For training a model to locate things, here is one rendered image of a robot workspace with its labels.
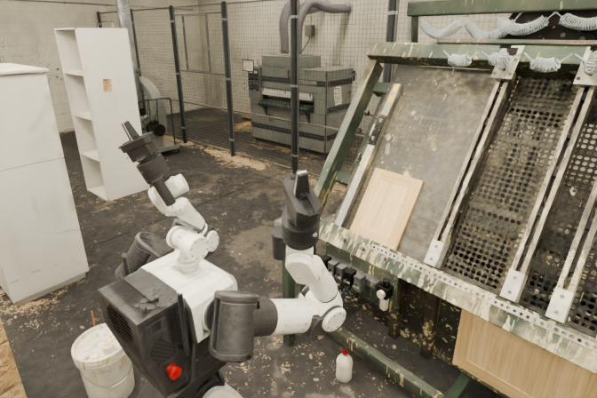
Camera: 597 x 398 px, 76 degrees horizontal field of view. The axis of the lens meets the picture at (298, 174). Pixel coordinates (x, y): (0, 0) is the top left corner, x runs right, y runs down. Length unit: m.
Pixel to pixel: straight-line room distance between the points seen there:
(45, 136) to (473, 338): 3.12
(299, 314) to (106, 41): 4.46
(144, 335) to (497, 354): 1.80
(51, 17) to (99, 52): 4.56
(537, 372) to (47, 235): 3.33
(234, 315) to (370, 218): 1.43
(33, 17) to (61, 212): 6.40
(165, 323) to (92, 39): 4.31
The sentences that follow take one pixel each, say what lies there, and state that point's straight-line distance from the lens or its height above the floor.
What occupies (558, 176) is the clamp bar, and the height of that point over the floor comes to 1.40.
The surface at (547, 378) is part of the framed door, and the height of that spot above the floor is 0.48.
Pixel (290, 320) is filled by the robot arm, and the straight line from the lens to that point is 1.05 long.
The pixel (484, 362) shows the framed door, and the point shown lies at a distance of 2.42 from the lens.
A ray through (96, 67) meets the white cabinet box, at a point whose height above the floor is 1.62.
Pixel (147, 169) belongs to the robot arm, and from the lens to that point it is 1.31.
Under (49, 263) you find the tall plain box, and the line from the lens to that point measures 3.69.
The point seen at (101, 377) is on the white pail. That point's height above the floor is 0.24.
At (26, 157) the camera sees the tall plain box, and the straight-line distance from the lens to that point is 3.38.
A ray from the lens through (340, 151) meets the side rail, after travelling 2.50.
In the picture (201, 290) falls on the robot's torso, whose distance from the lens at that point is 1.04.
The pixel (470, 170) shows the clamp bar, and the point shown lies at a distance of 2.07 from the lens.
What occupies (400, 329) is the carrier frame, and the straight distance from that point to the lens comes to 2.64.
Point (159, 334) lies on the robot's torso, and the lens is 1.04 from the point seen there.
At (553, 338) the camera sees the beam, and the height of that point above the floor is 0.85.
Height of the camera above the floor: 1.97
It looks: 20 degrees down
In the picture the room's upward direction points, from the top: straight up
